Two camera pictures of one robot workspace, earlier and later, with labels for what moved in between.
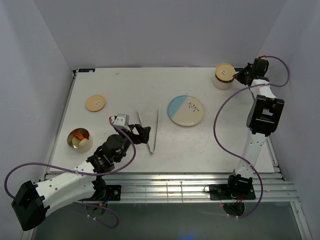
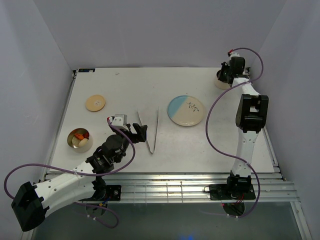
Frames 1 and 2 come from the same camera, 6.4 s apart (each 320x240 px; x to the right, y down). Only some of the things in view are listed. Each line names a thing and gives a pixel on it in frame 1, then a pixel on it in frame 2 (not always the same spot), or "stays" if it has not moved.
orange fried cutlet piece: (79, 136) stays
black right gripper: (239, 76) -> (220, 76)
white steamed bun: (83, 142) stays
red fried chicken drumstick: (86, 135) stays
